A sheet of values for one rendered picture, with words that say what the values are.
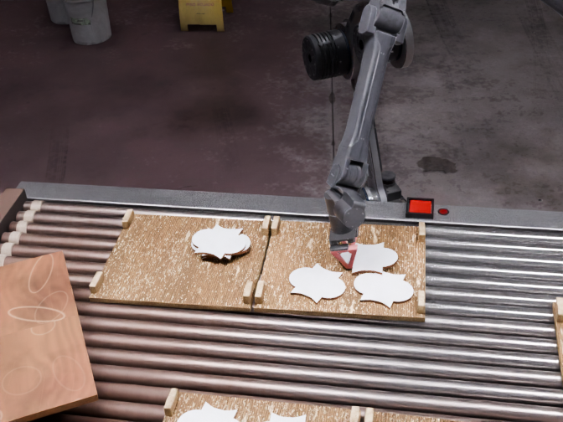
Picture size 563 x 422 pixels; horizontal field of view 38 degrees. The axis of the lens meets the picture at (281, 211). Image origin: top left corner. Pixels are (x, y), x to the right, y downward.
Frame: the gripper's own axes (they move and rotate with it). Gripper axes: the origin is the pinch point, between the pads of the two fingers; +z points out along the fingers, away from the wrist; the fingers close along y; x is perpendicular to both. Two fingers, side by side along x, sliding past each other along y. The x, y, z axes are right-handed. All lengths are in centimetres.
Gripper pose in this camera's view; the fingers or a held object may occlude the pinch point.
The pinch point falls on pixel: (349, 256)
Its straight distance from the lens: 212.9
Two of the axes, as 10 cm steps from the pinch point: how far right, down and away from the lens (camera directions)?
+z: 2.2, 8.3, 5.2
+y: 1.3, -5.5, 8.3
